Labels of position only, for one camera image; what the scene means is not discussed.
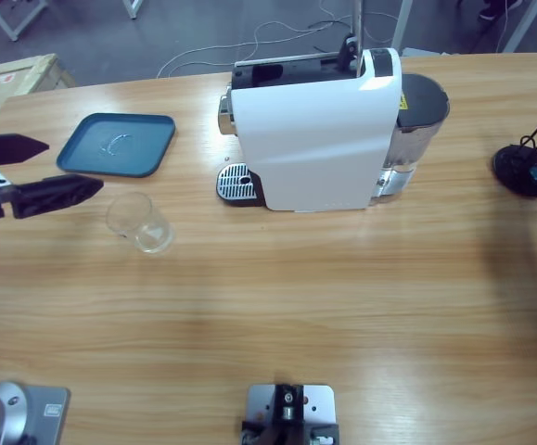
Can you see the clear drinking glass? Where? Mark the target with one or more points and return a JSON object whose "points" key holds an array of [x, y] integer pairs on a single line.
{"points": [[147, 236]]}

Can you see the silver machine lever lid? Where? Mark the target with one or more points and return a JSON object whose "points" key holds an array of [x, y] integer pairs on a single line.
{"points": [[357, 28]]}

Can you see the white capsule coffee machine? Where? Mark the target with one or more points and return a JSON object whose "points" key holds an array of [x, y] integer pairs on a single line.
{"points": [[314, 139]]}

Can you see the teal plastic tray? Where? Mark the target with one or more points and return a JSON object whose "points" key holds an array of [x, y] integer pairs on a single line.
{"points": [[87, 153]]}

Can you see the wooden crate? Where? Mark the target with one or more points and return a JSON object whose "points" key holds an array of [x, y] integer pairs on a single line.
{"points": [[22, 74]]}

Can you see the white metal table leg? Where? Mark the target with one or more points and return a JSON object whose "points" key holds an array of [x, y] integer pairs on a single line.
{"points": [[523, 23], [133, 9], [400, 28]]}

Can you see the metal grille drip tray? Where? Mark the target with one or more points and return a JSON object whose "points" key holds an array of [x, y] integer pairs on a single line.
{"points": [[233, 183]]}

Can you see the yellow warning sticker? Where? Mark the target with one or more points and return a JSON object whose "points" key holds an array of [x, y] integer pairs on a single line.
{"points": [[404, 101]]}

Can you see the clear water tank black lid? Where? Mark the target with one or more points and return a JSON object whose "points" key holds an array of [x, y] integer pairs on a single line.
{"points": [[421, 99]]}

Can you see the black capsule holder with rods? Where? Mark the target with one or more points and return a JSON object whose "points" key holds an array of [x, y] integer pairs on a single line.
{"points": [[514, 176]]}

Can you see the dark sneaker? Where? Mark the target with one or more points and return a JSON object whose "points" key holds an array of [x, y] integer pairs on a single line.
{"points": [[495, 8]]}

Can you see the white metal table frame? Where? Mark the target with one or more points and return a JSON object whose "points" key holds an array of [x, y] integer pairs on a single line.
{"points": [[16, 34]]}

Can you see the arm grey base plate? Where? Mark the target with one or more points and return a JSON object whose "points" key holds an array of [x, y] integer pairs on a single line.
{"points": [[45, 408]]}

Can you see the grey camera mount plate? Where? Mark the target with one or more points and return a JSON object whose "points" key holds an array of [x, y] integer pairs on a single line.
{"points": [[319, 398]]}

